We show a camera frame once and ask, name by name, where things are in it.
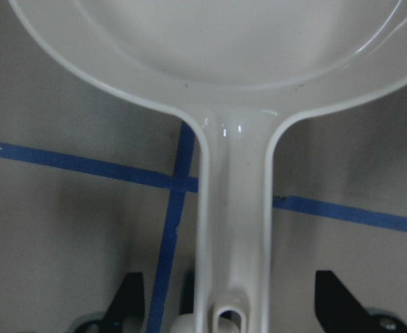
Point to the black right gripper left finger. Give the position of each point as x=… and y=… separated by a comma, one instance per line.
x=127, y=307

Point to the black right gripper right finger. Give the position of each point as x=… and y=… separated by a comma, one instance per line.
x=336, y=309

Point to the white hand brush black bristles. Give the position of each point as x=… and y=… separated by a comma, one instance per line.
x=186, y=321

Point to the white plastic dustpan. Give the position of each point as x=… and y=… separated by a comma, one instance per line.
x=239, y=73

